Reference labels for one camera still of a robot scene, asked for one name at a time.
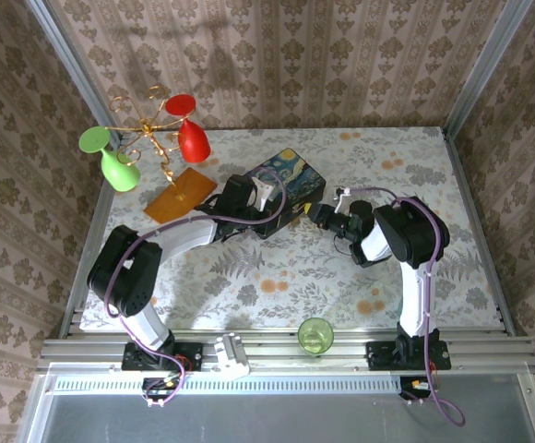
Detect grey metal panel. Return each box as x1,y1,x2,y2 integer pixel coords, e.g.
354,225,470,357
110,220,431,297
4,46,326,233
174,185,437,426
31,373,535,443

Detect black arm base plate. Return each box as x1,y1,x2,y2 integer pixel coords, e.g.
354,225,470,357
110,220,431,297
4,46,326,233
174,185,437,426
364,339,452,370
120,341,204,372

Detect green translucent cup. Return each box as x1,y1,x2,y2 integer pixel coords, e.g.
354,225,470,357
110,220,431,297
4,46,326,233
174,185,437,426
297,317,336,358

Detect thin black cable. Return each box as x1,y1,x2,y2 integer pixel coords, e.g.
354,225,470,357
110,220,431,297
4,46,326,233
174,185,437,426
330,233,360,256

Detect floral patterned table mat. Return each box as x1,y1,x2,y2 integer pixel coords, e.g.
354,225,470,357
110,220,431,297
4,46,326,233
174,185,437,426
80,126,504,331

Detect purple cable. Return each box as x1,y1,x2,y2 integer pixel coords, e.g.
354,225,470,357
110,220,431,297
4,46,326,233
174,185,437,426
103,166,288,408
344,186,467,428

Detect white slotted cable duct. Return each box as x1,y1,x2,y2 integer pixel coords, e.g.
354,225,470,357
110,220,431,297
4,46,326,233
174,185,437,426
53,374,405,394

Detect gold wire glass rack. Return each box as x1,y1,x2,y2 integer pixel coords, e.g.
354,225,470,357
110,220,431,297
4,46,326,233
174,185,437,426
108,84,218,226

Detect white bracket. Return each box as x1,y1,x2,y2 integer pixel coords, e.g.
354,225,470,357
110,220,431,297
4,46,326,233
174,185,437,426
214,330,252,381

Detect red wine glass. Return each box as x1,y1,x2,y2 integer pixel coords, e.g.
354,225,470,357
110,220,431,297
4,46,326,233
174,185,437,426
164,94,212,164

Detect green wine glass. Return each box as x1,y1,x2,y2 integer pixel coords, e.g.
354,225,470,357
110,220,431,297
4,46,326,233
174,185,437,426
77,126,142,193

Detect black connector block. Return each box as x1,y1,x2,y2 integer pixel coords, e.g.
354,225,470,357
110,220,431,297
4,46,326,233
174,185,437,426
398,376,431,403
141,377,182,407

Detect aluminium frame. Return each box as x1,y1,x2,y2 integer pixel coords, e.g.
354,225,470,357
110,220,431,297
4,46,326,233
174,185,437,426
22,0,535,443

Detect black box with painting lid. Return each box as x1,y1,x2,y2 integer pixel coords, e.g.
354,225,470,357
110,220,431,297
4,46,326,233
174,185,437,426
247,147,327,240

